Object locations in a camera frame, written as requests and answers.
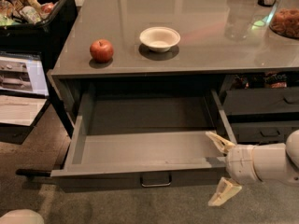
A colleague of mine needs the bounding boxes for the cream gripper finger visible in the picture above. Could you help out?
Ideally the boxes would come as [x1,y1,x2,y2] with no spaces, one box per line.
[208,177,242,206]
[206,132,235,154]

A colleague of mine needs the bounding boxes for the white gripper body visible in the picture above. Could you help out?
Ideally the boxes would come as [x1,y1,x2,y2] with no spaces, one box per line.
[225,145,259,185]

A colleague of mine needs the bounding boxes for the white robot base corner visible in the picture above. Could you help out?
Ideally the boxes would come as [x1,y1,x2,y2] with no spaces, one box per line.
[0,209,44,224]

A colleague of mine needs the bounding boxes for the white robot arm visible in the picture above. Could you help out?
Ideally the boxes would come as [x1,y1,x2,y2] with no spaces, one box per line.
[206,131,299,206]

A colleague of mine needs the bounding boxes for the chip bags in drawer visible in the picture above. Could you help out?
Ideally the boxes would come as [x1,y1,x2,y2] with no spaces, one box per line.
[232,72,288,89]

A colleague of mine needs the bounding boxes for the grey drawer cabinet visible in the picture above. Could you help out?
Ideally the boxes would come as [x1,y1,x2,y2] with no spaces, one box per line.
[51,0,299,191]

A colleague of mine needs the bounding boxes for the white paper bowl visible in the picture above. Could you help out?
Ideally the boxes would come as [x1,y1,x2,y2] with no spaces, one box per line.
[139,27,180,53]

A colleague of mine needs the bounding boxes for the glass jar with snacks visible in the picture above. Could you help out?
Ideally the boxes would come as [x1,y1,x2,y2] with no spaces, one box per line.
[269,0,299,39]

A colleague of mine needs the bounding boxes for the red apple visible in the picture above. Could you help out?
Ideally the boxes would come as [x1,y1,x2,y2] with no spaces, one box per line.
[90,39,114,63]

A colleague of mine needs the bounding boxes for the black table leg foot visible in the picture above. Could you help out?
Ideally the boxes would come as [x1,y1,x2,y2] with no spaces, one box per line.
[16,169,50,177]

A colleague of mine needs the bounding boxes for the black storage bin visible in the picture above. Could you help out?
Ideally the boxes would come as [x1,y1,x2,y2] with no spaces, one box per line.
[0,0,78,69]

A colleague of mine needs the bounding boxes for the snack bags in bin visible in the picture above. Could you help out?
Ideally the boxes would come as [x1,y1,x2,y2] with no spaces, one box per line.
[0,0,56,26]

